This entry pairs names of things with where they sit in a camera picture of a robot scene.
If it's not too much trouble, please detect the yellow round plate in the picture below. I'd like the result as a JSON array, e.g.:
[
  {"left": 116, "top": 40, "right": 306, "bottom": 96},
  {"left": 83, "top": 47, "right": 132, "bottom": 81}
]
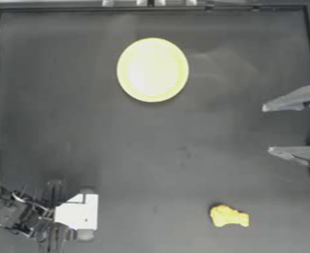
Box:
[{"left": 116, "top": 37, "right": 190, "bottom": 103}]

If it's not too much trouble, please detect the yellow toy chicken nugget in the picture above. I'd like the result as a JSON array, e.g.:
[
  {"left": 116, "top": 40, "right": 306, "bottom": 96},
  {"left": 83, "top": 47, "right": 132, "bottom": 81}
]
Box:
[{"left": 210, "top": 204, "right": 251, "bottom": 228}]

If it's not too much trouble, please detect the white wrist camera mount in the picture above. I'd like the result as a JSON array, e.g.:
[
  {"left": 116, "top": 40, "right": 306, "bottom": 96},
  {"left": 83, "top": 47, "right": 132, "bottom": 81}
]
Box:
[{"left": 53, "top": 193, "right": 100, "bottom": 231}]

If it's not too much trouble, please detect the black metal table frame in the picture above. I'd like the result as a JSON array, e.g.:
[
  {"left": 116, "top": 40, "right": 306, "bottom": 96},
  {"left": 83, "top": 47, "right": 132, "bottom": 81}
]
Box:
[{"left": 0, "top": 0, "right": 310, "bottom": 132}]

